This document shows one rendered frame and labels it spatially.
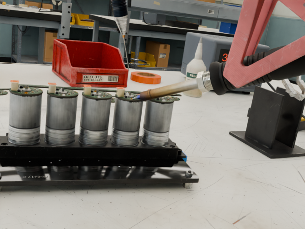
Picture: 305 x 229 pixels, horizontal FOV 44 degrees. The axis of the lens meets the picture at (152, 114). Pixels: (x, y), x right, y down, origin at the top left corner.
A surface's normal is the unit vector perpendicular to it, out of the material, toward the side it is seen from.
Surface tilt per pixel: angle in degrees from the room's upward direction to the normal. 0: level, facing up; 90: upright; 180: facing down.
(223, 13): 90
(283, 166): 0
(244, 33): 104
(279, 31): 90
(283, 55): 108
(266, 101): 90
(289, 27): 90
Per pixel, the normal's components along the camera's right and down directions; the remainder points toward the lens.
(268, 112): -0.90, 0.00
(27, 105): 0.33, 0.30
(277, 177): 0.13, -0.95
